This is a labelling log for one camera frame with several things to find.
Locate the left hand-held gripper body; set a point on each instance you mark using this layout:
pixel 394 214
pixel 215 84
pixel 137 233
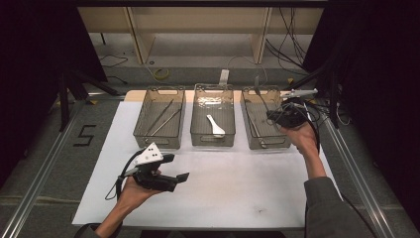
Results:
pixel 150 157

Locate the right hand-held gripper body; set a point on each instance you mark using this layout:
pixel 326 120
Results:
pixel 294 114

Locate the transparent grey plastic bin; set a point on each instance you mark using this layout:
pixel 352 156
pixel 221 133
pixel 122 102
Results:
pixel 264 130
pixel 161 125
pixel 213 109

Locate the metal fork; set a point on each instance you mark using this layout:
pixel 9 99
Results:
pixel 255 127

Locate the white ceramic spoon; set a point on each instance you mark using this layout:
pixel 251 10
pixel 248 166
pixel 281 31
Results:
pixel 216 130

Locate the person's right hand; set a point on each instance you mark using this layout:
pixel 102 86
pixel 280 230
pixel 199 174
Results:
pixel 305 139

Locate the person's left hand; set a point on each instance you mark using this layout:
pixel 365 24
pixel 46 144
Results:
pixel 133 196

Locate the black metal stand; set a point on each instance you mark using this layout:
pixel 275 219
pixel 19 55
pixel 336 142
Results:
pixel 334 99
pixel 64 102

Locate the white table mat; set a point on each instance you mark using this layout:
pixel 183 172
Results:
pixel 231 198

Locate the white power strip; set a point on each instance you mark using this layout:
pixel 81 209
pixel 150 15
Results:
pixel 224 76

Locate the black curtain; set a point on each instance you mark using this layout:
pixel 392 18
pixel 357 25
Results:
pixel 29 66
pixel 379 82

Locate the light wooden shelf unit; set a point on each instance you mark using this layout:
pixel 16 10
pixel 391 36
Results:
pixel 198 23

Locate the aluminium floor rail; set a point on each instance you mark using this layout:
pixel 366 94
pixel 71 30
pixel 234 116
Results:
pixel 360 185
pixel 39 172

